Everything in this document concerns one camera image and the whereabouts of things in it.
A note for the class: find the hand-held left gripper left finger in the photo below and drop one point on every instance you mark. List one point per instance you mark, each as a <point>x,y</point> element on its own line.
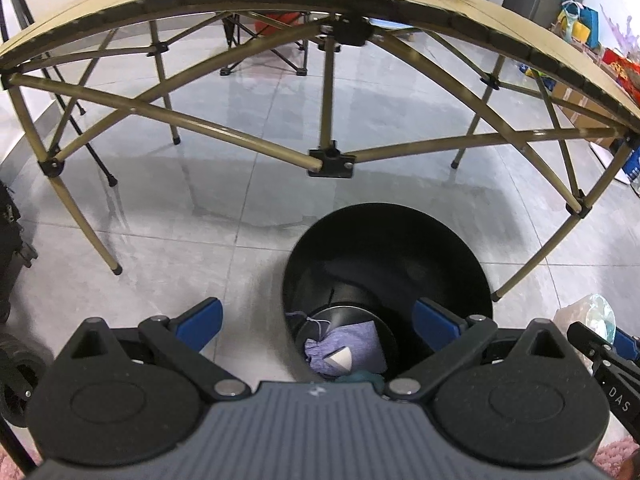
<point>200,322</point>

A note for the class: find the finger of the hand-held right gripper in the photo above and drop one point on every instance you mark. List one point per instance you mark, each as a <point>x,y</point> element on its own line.
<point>627,347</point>

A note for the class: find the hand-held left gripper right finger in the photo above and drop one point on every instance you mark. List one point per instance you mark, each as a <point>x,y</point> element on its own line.
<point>435,324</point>

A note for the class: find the clear plastic bag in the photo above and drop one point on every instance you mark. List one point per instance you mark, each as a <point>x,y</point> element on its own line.
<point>587,317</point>

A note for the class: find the black trash bin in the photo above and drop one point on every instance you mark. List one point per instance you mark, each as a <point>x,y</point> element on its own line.
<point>400,240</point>

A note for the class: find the blue printed box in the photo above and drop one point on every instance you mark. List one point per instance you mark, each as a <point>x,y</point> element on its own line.
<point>634,165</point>

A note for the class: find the black tripod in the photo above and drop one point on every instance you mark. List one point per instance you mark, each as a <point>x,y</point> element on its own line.
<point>100,160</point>

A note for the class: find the pink fuzzy garment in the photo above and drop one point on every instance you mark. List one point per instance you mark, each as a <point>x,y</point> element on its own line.
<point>15,467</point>

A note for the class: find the large cardboard box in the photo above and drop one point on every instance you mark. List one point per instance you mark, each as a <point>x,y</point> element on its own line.
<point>575,110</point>

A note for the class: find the red gift box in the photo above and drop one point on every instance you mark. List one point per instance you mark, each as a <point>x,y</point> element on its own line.
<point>622,67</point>

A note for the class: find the black folding chair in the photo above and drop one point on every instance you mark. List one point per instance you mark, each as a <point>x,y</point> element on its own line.
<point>240,35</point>

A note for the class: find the blue gift bag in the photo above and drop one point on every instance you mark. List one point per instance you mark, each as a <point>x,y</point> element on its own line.
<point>585,22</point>

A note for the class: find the purple coral wall decal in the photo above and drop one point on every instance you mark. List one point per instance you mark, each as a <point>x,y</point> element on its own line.
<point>625,30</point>

